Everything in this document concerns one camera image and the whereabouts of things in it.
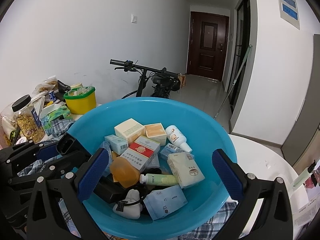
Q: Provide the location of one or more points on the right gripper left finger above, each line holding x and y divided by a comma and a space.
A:
45, 220

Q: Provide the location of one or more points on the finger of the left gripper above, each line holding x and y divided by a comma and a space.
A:
32, 151
18, 189

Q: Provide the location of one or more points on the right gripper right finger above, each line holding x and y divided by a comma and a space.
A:
274, 220

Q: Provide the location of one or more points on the grey plush pouch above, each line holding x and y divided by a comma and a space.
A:
130, 207

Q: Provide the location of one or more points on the white tissue pack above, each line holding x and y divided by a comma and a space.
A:
185, 169

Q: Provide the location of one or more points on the light blue Babycare box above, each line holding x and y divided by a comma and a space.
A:
161, 203

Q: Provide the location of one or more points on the green tube white cap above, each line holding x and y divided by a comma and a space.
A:
158, 180

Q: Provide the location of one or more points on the snack bags pile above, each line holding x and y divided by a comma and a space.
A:
48, 92

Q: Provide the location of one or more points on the clear jar with cereal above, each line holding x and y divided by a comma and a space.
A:
27, 119

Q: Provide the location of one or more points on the small green spray bottle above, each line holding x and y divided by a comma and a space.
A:
300, 180

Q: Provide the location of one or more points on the blue plaid shirt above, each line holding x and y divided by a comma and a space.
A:
94, 218

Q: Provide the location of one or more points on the green tissue box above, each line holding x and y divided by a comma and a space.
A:
51, 113

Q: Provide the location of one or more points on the yellow tub green lid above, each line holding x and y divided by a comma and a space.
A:
80, 100

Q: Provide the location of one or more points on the small light blue box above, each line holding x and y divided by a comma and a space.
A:
117, 144

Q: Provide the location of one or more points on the red white cigarette carton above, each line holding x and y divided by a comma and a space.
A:
140, 153

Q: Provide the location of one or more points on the cream square box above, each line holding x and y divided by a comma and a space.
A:
129, 130

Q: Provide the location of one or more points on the blue tablet blister box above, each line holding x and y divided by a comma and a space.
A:
169, 149

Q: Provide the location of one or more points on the small white lotion bottle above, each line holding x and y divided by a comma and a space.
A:
177, 138

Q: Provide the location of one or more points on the orange white box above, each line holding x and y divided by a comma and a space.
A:
156, 132

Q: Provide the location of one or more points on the black bicycle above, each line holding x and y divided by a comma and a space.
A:
164, 82

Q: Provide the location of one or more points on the dark brown door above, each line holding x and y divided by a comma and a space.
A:
207, 45

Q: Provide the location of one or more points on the mop handle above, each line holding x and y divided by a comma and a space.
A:
234, 81

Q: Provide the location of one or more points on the white light switch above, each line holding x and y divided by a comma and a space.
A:
133, 19

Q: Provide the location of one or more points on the wall electrical panel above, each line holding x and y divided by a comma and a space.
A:
289, 12

